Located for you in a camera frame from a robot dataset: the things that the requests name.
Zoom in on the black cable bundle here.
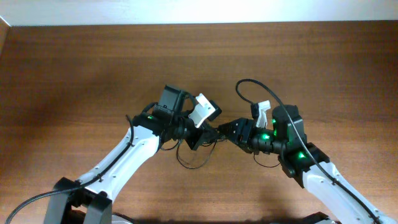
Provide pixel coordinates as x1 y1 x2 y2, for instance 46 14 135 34
160 136 226 170

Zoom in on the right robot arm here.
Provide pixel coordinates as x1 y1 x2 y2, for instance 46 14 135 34
218 105 397 223

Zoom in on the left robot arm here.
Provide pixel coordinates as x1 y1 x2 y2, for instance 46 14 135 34
44 85 221 223

